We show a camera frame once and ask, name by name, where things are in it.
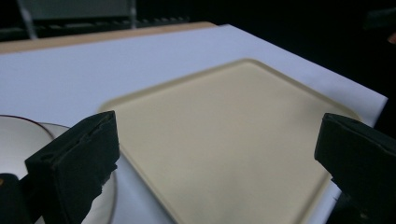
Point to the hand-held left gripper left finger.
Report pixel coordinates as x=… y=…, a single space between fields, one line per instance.
x=73 y=168

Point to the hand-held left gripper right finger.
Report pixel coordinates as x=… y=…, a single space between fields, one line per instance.
x=358 y=155

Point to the white plate with dark rim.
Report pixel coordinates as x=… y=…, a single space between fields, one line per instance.
x=18 y=146

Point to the white table mat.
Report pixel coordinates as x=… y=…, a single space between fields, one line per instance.
x=93 y=71

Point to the beige cutting board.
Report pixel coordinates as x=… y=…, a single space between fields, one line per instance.
x=224 y=140

